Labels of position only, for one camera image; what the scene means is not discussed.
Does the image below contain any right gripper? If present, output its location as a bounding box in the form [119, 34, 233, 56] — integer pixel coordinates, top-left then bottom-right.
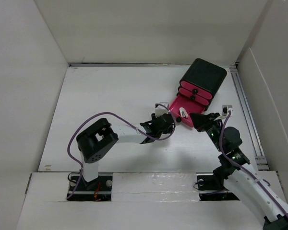
[188, 112, 224, 152]

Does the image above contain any pink drawer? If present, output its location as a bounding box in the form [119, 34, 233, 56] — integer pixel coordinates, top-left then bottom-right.
[179, 81, 213, 100]
[178, 87, 212, 106]
[169, 94, 205, 127]

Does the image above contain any black drawer cabinet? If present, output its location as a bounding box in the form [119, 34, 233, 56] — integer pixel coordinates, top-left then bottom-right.
[180, 58, 227, 97]

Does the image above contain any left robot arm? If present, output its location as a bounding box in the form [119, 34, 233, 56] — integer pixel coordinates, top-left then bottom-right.
[76, 113, 175, 190]

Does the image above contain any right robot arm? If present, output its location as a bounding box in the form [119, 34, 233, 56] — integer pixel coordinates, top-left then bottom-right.
[190, 111, 288, 230]

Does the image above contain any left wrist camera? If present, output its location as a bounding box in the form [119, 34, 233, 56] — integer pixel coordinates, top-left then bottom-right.
[155, 102, 168, 117]

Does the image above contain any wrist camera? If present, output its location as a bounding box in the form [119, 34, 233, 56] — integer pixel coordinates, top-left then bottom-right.
[221, 105, 233, 116]
[155, 102, 168, 117]

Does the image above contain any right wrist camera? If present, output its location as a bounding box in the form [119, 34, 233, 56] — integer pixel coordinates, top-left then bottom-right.
[221, 105, 233, 116]

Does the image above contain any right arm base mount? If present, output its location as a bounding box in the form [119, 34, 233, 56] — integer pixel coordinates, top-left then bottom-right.
[193, 166, 239, 201]

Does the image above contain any aluminium rail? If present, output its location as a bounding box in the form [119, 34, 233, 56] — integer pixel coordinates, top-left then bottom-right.
[229, 66, 270, 171]

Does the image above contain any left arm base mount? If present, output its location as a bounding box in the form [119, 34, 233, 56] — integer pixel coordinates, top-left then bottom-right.
[67, 172, 113, 202]

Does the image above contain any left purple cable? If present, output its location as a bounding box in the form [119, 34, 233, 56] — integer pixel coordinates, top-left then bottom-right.
[67, 104, 176, 199]

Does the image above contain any purple cable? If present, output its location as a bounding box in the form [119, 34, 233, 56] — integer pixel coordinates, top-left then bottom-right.
[219, 110, 288, 228]
[67, 104, 176, 199]

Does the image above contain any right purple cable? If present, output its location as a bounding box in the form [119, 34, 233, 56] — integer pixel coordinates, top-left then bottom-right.
[219, 110, 288, 228]

